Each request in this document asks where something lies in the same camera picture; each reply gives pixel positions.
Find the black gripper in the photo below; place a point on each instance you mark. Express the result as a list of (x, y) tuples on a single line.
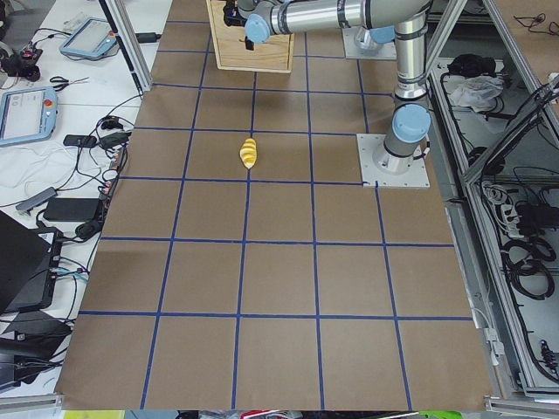
[(230, 11)]

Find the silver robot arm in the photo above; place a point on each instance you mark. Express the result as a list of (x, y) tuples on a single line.
[(411, 121), (372, 39)]

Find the light wooden drawer cabinet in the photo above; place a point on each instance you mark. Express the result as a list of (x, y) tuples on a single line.
[(276, 54)]

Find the toy bread roll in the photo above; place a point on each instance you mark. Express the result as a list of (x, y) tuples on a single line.
[(248, 153)]

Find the upper teach pendant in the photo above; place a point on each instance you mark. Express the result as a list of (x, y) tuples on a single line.
[(93, 40)]

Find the teach pendant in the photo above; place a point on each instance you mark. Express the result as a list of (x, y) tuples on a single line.
[(93, 40), (28, 115)]

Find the black scissors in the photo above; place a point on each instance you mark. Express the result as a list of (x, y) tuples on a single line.
[(60, 83)]

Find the black cloth bundle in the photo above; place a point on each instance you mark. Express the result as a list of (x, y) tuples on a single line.
[(472, 65)]

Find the lower teach pendant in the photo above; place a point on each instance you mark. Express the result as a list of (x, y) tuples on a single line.
[(28, 115)]

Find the crumpled white cloth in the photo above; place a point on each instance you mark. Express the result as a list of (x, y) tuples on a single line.
[(478, 93)]

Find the black power adapter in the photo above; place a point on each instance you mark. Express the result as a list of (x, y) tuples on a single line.
[(71, 209)]

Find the black laptop computer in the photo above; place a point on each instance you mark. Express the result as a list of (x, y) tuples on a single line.
[(28, 260)]

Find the white power strip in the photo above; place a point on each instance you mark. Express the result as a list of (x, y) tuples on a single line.
[(507, 216)]

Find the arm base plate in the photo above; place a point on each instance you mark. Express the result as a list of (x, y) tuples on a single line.
[(386, 52), (380, 169)]

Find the aluminium frame post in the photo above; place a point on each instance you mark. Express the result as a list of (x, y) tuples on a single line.
[(119, 21)]

